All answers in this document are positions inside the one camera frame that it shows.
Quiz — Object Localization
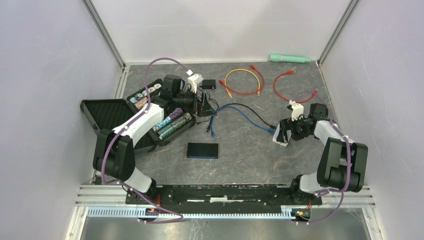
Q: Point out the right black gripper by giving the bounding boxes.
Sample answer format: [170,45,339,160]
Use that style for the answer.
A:
[275,115,312,143]

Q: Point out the red ethernet cable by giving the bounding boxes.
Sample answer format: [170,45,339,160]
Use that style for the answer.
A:
[272,69,319,104]
[218,64,265,96]

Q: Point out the black network switch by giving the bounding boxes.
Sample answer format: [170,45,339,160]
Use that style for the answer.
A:
[186,142,219,159]

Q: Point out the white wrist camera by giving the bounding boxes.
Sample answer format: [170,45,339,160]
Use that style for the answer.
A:
[287,100,304,122]
[187,73,204,94]

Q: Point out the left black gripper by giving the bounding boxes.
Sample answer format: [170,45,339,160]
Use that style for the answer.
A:
[173,86,217,118]

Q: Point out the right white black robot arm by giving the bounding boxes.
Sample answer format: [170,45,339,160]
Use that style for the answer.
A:
[272,100,368,204]

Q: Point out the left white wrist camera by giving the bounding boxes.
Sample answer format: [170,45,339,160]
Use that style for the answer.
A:
[187,73,204,94]

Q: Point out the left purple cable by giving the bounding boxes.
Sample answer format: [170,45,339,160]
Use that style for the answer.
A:
[100,57,194,225]

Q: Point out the white slotted cable duct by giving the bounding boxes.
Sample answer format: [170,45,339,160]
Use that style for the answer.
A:
[87,206,295,220]

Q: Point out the black power adapter with cord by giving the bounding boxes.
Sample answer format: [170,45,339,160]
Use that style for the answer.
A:
[195,79,220,126]

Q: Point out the black poker chip case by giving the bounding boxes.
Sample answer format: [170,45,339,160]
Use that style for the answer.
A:
[80,74,197,152]

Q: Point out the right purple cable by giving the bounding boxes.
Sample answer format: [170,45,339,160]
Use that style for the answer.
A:
[296,91,353,226]

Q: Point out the white plastic box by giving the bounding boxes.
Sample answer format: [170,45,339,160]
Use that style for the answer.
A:
[272,127,292,147]

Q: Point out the purple cable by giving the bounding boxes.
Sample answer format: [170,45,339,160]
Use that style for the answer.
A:
[100,57,194,225]
[296,91,353,226]

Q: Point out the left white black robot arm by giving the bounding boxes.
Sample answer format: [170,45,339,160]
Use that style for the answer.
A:
[93,73,204,204]

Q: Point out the blue ethernet cable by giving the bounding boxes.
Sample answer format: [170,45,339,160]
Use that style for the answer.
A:
[209,105,276,138]

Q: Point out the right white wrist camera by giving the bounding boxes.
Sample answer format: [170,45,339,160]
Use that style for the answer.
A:
[287,100,304,122]

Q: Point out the black ethernet cable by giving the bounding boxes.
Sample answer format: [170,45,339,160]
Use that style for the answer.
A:
[205,103,277,133]

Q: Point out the yellow ethernet cable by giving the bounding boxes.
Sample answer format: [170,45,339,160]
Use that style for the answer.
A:
[224,68,262,100]

